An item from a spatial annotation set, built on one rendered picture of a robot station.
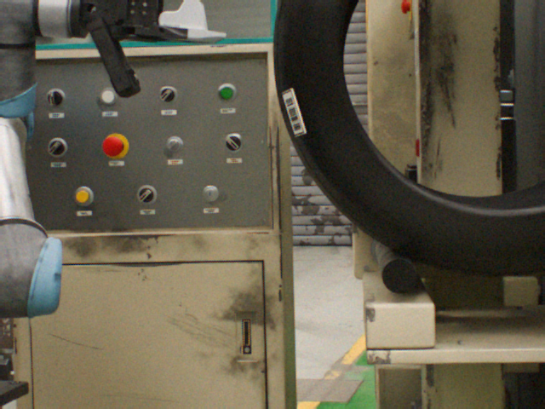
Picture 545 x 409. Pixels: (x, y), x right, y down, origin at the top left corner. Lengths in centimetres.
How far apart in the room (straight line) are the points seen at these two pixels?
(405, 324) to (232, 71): 91
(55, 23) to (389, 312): 60
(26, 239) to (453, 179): 68
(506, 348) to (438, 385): 39
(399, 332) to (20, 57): 65
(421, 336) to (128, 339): 91
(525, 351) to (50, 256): 70
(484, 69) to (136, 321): 87
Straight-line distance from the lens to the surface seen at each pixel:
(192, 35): 150
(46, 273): 163
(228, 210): 218
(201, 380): 219
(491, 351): 143
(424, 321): 141
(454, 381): 181
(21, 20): 155
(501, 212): 139
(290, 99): 140
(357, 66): 1078
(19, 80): 158
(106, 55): 152
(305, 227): 1091
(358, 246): 175
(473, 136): 177
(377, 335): 141
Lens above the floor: 108
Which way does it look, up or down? 3 degrees down
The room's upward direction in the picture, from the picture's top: 2 degrees counter-clockwise
